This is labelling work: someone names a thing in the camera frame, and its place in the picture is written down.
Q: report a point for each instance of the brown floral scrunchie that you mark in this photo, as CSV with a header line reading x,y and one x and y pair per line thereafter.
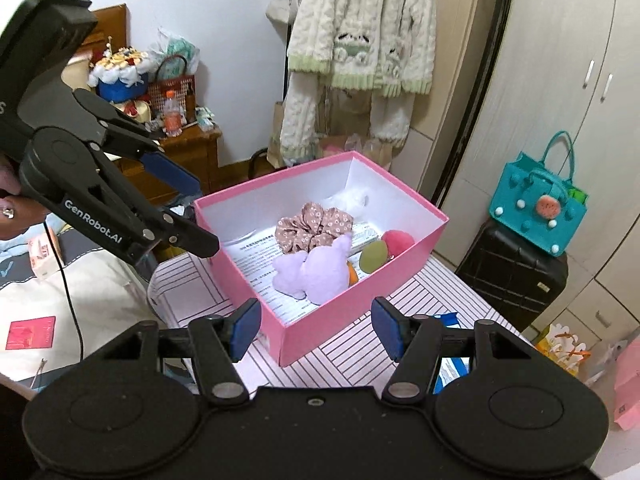
x,y
300,230

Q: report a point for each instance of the red card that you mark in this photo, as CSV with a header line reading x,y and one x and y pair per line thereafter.
x,y
30,334

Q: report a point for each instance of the orange ball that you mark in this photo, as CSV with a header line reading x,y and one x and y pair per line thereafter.
x,y
352,275

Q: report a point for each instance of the person's left hand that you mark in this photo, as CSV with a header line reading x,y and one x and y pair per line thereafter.
x,y
12,210

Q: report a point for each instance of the orange drink bottle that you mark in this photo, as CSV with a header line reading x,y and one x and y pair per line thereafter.
x,y
173,117

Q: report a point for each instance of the black suitcase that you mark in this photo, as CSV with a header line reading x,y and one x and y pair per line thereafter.
x,y
510,280

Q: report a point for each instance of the pink cardboard box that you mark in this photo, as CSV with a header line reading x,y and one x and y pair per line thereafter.
x,y
340,320

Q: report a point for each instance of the white green plastic bags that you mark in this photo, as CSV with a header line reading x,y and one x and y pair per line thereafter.
x,y
175,55

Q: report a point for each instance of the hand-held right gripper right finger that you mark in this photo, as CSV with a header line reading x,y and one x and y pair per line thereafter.
x,y
387,327

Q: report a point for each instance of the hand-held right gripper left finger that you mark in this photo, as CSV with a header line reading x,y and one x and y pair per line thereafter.
x,y
245,327

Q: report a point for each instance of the purple plush toy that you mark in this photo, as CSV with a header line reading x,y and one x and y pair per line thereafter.
x,y
320,270

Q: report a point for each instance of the printed bed blanket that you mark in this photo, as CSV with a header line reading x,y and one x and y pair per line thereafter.
x,y
100,285

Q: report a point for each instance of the white fleece pajama pants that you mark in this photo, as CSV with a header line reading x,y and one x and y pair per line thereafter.
x,y
300,125

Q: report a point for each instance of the small brown paper bag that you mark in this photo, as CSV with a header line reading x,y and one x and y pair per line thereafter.
x,y
276,130

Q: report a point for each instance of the white printed card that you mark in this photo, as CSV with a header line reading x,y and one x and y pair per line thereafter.
x,y
365,240

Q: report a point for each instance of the wooden headboard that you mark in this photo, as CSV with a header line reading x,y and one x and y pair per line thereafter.
x,y
107,25

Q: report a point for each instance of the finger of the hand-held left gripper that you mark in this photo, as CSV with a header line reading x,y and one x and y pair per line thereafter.
x,y
195,242
172,172

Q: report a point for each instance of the colourful gift bag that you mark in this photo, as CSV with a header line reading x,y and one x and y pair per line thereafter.
x,y
560,345

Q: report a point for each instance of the white fleece pajama top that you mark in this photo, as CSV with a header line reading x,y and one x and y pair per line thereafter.
x,y
340,10

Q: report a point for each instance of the blue packet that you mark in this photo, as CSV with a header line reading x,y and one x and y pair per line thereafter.
x,y
452,370

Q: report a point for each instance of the beige wardrobe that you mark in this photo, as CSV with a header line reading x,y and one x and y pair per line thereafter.
x,y
550,60

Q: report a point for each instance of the red strawberry plush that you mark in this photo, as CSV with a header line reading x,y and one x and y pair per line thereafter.
x,y
399,242

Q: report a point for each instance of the pink white packet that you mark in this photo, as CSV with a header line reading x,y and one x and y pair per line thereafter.
x,y
45,257

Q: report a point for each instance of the red mesh basket bag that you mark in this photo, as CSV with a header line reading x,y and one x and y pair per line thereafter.
x,y
160,95

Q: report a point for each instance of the wooden nightstand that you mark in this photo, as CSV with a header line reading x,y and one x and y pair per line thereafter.
x,y
200,150

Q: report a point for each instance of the green round puff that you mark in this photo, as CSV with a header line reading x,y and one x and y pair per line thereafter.
x,y
374,257

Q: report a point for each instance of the blue boxed flower bouquet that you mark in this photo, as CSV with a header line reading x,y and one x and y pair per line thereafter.
x,y
122,87

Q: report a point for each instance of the teal felt handbag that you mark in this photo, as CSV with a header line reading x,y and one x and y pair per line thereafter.
x,y
525,195

